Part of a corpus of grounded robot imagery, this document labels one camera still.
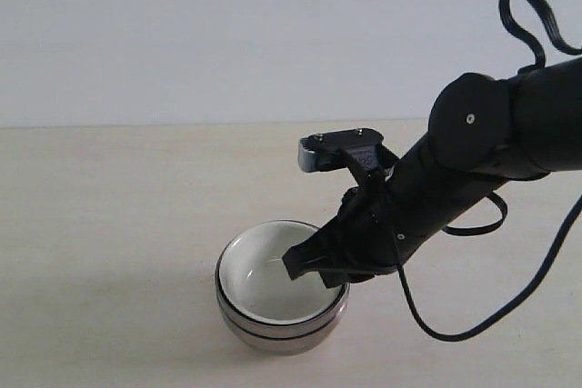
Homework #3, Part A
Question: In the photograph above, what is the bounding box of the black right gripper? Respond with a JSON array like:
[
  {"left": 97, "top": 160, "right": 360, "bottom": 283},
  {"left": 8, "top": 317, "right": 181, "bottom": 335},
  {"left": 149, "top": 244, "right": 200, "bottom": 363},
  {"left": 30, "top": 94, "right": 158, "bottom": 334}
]
[{"left": 282, "top": 134, "right": 505, "bottom": 289}]

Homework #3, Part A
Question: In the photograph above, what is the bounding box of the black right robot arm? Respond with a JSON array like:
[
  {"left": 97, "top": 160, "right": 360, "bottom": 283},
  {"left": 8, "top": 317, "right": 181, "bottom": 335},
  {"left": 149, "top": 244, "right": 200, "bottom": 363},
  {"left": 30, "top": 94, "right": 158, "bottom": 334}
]
[{"left": 284, "top": 60, "right": 581, "bottom": 288}]

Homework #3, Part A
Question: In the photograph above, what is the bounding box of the flat black ribbon cable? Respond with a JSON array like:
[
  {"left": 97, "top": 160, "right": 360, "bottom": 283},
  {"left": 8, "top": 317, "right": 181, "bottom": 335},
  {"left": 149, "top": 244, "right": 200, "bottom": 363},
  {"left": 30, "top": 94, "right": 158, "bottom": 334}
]
[{"left": 497, "top": 0, "right": 582, "bottom": 71}]

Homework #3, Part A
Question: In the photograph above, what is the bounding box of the ribbed stainless steel bowl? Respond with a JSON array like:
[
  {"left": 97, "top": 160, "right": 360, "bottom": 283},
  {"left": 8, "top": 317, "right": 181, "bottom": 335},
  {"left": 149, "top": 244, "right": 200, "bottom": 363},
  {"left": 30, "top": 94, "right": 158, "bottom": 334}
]
[{"left": 215, "top": 220, "right": 350, "bottom": 341}]

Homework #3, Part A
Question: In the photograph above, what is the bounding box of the smooth stainless steel bowl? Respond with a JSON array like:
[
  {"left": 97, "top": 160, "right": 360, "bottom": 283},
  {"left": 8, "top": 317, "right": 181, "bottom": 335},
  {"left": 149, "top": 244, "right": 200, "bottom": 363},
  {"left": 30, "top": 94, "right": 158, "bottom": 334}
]
[{"left": 222, "top": 314, "right": 341, "bottom": 356}]

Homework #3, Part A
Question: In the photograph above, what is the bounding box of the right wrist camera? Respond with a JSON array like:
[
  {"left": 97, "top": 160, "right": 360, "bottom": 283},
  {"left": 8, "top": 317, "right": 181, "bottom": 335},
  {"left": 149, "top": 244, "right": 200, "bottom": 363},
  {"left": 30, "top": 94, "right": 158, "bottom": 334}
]
[{"left": 297, "top": 128, "right": 384, "bottom": 173}]

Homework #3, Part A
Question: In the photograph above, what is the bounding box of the white ceramic bowl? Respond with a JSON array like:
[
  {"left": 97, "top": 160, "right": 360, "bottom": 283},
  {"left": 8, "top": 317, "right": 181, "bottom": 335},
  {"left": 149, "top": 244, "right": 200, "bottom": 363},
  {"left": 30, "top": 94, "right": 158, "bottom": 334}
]
[{"left": 217, "top": 220, "right": 347, "bottom": 325}]

